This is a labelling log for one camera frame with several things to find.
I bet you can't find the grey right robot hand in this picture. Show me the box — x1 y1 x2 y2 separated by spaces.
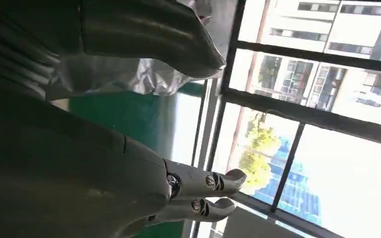
0 0 248 238

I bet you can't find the green crate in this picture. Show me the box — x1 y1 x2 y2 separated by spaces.
59 80 205 238

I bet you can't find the ribbed grey right arm sleeve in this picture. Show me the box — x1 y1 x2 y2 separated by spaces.
0 0 82 101

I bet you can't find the yellow green tree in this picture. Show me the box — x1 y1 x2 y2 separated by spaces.
238 113 282 195

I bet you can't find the blue glass building outside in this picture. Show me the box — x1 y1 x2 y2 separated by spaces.
252 137 323 227

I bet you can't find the pale building outside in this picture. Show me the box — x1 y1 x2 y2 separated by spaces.
240 0 381 111

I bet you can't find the dark window frame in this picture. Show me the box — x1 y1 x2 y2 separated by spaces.
190 0 381 238

